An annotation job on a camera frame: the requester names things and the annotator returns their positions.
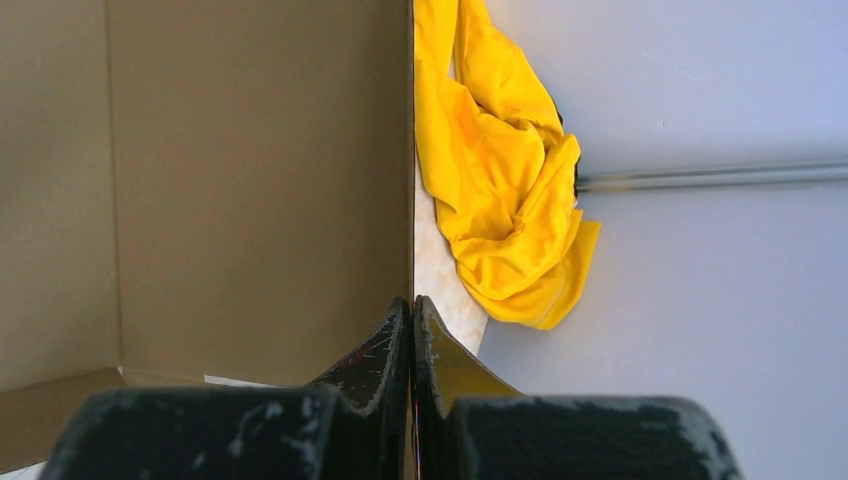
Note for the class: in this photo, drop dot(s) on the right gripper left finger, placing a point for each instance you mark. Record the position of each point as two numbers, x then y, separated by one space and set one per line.
348 423

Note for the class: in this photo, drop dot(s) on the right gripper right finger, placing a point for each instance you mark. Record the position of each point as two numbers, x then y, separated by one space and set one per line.
470 424

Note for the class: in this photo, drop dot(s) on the brown cardboard box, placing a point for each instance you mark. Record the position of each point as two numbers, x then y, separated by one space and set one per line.
194 194

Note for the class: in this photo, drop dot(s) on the yellow cloth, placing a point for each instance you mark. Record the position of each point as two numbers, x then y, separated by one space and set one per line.
500 167

